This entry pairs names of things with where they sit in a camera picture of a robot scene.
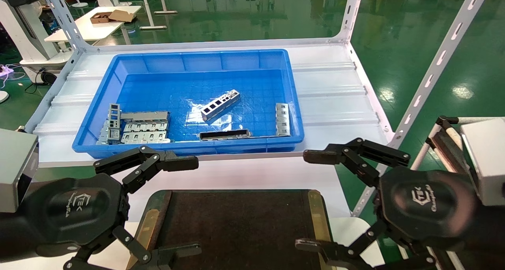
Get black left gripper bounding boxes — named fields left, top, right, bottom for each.
left=24, top=145, right=202, bottom=270

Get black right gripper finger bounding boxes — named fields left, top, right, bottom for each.
left=303, top=138, right=411, bottom=188

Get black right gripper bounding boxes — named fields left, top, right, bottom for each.
left=295, top=167, right=480, bottom=270

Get silver bracket with square holes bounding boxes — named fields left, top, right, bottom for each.
left=200, top=89, right=241, bottom=122

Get black container tray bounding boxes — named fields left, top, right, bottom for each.
left=126, top=189, right=336, bottom=270

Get white slotted metal shelf rack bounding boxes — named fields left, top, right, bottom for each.
left=24, top=0, right=492, bottom=218

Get clear plastic film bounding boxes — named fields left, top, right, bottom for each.
left=185, top=97, right=237, bottom=133

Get blue plastic bin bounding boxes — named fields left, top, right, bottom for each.
left=72, top=48, right=305, bottom=159

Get white background table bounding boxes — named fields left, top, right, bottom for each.
left=44, top=5, right=142, bottom=47

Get open cardboard box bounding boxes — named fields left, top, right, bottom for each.
left=90, top=9, right=137, bottom=24

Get white desk with legs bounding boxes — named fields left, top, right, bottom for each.
left=122, top=0, right=178, bottom=30

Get white background machine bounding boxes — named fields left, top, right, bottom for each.
left=0, top=0, right=74, bottom=72

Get silver slotted metal bracket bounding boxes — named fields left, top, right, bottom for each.
left=275, top=103, right=291, bottom=137

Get dark long metal bracket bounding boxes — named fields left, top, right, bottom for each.
left=199, top=129, right=252, bottom=141

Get small grey metal bracket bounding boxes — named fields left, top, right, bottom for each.
left=96, top=119, right=110, bottom=145

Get white tube frame cart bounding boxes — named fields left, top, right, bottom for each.
left=410, top=116, right=505, bottom=172

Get grey upright perforated bracket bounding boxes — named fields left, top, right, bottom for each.
left=108, top=103, right=121, bottom=140

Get black tube bracket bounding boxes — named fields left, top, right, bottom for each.
left=425, top=115, right=472, bottom=174

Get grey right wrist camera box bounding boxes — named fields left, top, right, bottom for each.
left=460, top=118, right=505, bottom=207

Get black floor cable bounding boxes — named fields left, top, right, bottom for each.
left=24, top=67, right=58, bottom=95

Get white power strip cables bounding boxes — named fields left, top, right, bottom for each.
left=0, top=64, right=25, bottom=80

